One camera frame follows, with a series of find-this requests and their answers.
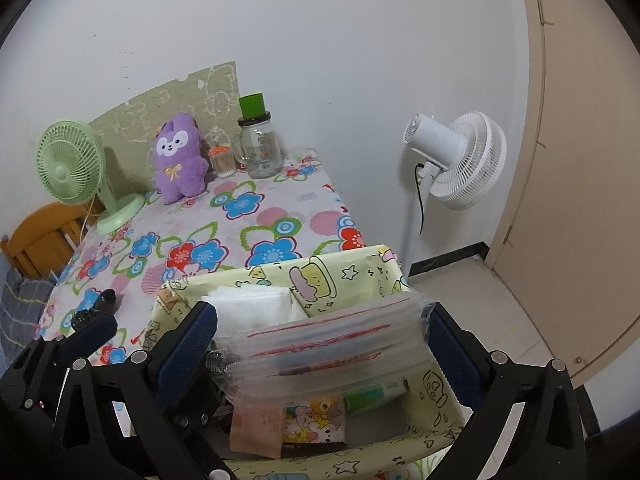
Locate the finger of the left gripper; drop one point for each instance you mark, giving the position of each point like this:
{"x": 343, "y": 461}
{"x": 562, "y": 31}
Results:
{"x": 92, "y": 334}

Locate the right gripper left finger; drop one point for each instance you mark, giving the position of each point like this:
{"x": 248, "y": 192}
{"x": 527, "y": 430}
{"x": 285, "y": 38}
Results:
{"x": 123, "y": 421}

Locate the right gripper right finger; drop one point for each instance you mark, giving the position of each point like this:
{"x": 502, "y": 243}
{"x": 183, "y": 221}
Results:
{"x": 548, "y": 441}

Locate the black plastic bag bundle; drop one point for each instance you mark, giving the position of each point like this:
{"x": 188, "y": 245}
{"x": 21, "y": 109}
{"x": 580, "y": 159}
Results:
{"x": 101, "y": 303}

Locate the pink paper packet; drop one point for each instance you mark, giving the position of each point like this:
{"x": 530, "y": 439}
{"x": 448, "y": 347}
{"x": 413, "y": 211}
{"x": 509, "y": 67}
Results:
{"x": 257, "y": 430}

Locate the cartoon bear tissue pack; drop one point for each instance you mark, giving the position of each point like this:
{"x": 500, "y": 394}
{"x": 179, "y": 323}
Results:
{"x": 320, "y": 421}

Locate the clear zip bag bundle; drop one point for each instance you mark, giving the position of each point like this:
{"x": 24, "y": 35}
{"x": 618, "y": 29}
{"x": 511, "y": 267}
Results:
{"x": 328, "y": 355}

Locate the green tissue pack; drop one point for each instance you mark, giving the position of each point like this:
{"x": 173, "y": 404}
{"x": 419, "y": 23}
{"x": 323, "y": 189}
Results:
{"x": 372, "y": 397}

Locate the grey plaid pillow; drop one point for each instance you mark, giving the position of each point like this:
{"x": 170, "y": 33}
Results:
{"x": 25, "y": 309}

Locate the yellow cartoon storage box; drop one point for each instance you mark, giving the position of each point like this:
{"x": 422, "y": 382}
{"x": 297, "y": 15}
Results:
{"x": 325, "y": 284}

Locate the green desk fan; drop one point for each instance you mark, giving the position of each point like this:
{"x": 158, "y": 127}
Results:
{"x": 71, "y": 164}

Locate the floral tablecloth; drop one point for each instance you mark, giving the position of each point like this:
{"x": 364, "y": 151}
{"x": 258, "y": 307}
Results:
{"x": 234, "y": 222}

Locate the beige door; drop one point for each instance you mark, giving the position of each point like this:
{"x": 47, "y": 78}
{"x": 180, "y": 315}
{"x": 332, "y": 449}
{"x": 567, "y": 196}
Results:
{"x": 568, "y": 242}

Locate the purple plush toy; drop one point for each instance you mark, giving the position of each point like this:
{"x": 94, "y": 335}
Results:
{"x": 179, "y": 165}

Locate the cardboard sheet with cartoons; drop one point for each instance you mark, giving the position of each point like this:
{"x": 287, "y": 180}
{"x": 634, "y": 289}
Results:
{"x": 210, "y": 96}

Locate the cotton swab container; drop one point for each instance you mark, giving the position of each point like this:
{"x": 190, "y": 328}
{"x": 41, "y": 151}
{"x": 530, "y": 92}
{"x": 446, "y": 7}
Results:
{"x": 222, "y": 160}

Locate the glass jar green lid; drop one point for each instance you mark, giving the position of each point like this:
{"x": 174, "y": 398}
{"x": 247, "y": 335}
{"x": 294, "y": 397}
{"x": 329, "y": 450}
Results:
{"x": 260, "y": 150}

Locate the white standing fan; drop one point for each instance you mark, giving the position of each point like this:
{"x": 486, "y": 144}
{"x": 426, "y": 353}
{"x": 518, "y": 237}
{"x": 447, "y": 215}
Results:
{"x": 457, "y": 165}

